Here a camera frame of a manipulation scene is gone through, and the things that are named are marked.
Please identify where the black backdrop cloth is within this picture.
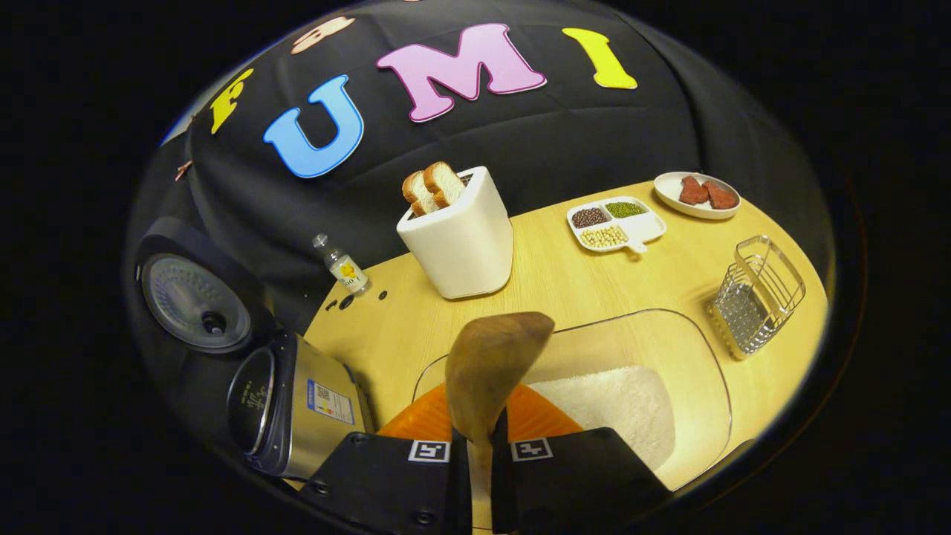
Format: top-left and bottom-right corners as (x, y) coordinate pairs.
(125, 0), (834, 328)

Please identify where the white divided bean dish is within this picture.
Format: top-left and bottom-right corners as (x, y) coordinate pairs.
(566, 195), (667, 254)

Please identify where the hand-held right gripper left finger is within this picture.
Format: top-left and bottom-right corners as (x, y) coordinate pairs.
(301, 383), (473, 535)

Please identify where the round white plate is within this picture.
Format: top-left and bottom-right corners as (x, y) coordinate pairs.
(654, 172), (742, 221)

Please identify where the toasted bread slice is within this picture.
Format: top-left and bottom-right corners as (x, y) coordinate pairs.
(402, 171), (441, 217)
(423, 161), (467, 208)

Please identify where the metal wire chopstick holder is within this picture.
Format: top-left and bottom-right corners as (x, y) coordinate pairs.
(707, 235), (807, 360)

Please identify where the white toaster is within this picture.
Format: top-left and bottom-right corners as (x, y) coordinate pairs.
(396, 166), (515, 300)

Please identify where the dark blue rice cooker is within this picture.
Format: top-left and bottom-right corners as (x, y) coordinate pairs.
(125, 215), (376, 480)

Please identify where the wooden spoon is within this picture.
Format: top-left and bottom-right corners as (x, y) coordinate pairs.
(446, 312), (556, 535)

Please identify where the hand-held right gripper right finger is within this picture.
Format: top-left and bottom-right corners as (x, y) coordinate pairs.
(490, 383), (673, 535)

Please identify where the small glass bottle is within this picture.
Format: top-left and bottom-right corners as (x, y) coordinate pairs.
(312, 233), (369, 294)

